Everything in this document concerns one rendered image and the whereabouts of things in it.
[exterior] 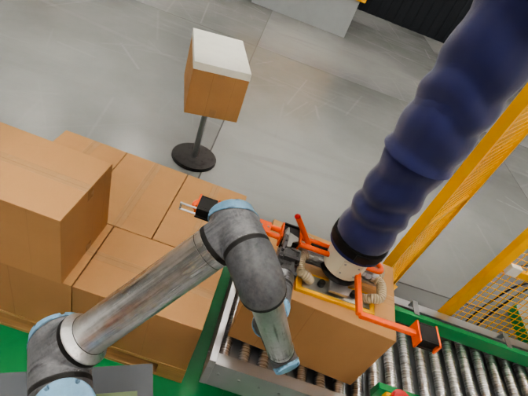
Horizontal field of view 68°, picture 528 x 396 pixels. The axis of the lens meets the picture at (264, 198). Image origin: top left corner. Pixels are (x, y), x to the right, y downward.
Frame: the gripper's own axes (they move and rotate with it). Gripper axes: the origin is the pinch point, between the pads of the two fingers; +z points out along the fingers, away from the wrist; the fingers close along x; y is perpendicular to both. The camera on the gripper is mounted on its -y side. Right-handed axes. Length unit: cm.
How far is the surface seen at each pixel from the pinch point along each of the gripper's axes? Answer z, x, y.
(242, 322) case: -18.4, -38.6, -2.8
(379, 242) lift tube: -9.8, 21.3, 30.0
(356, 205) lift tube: -3.4, 28.3, 17.8
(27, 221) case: -20, -19, -94
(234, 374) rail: -35, -51, 1
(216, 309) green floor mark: 30, -107, -12
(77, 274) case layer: -13, -52, -78
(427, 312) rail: 32, -49, 98
